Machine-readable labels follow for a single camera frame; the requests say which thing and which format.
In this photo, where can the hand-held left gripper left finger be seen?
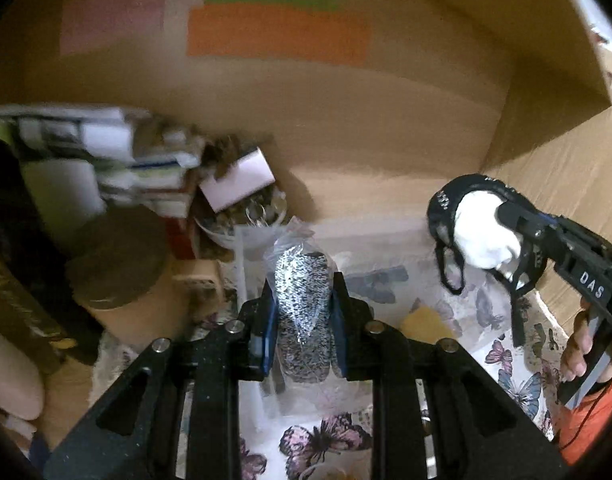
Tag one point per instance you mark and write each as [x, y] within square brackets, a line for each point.
[269, 332]

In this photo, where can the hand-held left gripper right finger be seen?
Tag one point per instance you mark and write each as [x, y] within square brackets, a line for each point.
[339, 332]

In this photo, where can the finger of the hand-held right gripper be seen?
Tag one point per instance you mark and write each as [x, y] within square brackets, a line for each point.
[528, 225]

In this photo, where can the speckled knit socks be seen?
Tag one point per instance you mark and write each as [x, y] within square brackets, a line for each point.
[301, 305]

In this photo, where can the black and white padded cap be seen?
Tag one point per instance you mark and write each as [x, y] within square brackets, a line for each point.
[478, 232]

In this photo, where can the large cardboard box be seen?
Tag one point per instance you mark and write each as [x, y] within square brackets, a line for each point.
[386, 125]

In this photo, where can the person's right forearm orange sleeve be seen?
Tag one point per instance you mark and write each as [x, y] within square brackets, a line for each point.
[598, 420]

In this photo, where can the person's right hand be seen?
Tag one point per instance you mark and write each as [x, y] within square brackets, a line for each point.
[575, 342]

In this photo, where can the yellow sponge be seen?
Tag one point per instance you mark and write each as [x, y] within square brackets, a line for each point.
[428, 325]

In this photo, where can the butterfly print cloth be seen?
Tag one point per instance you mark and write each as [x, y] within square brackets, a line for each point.
[336, 440]

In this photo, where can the bowl of small clutter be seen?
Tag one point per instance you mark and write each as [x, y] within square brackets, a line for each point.
[246, 217]

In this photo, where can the red small box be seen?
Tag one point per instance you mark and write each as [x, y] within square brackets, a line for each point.
[180, 237]

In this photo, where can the pink and white card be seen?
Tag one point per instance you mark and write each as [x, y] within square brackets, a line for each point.
[238, 180]

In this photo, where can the brown round container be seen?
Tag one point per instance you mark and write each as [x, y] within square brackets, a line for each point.
[118, 260]

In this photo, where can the stack of boxes and papers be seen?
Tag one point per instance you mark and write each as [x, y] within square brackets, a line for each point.
[110, 160]

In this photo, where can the white cylinder container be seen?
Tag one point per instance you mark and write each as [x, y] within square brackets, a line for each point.
[60, 200]

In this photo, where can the beige rounded object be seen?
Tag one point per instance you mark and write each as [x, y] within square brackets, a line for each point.
[10, 370]

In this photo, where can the dark bag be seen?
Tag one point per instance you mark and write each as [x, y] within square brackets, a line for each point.
[15, 260]

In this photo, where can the orange paper label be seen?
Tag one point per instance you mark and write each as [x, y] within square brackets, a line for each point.
[281, 35]

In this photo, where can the pink paper label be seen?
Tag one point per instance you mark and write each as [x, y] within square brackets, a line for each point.
[113, 17]

